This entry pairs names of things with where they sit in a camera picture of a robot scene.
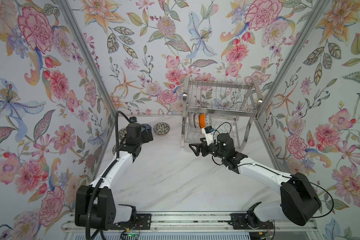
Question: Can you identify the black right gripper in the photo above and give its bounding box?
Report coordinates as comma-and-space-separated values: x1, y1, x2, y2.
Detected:
190, 137, 226, 162

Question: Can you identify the brown mandala pattern bowl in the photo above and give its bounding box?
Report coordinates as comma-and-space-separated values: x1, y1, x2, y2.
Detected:
194, 113, 200, 129

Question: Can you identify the plain white bowl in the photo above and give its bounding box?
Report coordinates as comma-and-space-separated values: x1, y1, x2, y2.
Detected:
199, 113, 206, 129

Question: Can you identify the two-tier steel dish rack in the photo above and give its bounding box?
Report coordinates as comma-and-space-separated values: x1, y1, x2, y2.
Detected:
181, 78, 263, 150

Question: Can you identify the pale green pattern bowl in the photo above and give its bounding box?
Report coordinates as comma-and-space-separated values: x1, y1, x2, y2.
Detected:
205, 114, 212, 127

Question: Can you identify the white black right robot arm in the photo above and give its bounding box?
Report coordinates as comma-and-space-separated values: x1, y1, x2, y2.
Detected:
189, 133, 321, 229

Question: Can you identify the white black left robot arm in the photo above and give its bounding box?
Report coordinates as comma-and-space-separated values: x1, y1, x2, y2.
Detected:
75, 123, 153, 231

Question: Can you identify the blue pattern bowl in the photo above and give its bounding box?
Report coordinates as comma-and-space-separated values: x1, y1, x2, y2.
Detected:
141, 124, 152, 134

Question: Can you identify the green leaf pattern bowl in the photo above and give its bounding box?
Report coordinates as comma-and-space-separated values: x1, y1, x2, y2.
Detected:
118, 128, 127, 141

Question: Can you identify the dark floral bowl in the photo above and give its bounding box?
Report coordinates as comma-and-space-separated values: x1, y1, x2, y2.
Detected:
112, 145, 117, 155

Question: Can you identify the dark speckled bowl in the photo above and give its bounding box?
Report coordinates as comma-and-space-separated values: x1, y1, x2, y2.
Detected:
153, 122, 170, 136

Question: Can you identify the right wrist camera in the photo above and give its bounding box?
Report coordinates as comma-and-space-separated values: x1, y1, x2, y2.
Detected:
202, 126, 215, 146

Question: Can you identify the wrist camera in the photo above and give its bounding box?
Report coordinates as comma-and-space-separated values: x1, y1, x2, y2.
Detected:
202, 126, 215, 146
129, 117, 138, 124

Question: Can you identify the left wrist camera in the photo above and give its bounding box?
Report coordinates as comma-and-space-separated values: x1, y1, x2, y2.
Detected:
129, 117, 138, 124

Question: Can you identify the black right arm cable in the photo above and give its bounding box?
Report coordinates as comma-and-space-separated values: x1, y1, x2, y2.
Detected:
211, 121, 335, 219

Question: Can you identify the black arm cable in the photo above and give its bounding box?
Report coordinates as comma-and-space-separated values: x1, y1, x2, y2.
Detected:
85, 110, 131, 240
211, 121, 335, 219

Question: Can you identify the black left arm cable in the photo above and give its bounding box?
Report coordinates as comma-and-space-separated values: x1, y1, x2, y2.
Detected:
85, 110, 131, 240

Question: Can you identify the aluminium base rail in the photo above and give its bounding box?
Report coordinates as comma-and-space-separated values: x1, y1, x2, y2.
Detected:
61, 211, 317, 233

